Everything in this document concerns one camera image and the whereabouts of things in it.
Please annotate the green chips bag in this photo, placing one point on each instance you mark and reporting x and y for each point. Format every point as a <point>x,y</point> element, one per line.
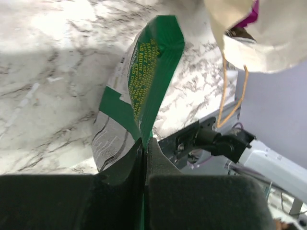
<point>134,93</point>

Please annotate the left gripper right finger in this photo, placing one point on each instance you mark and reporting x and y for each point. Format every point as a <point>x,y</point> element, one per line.
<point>177,201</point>

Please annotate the purple snack bag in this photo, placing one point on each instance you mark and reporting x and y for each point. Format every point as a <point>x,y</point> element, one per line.
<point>252,17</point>

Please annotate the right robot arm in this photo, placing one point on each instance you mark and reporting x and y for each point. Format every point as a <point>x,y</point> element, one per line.
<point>244,148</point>

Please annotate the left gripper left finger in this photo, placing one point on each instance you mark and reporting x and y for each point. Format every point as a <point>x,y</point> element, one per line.
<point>109,200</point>

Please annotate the beige paper bag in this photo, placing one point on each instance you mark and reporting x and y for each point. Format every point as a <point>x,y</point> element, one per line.
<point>280,32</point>

